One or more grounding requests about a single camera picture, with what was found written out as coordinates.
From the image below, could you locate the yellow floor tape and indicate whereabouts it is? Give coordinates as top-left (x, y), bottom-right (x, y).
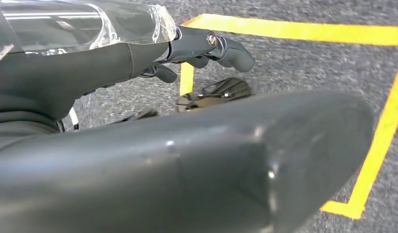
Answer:
top-left (178, 13), bottom-right (398, 220)

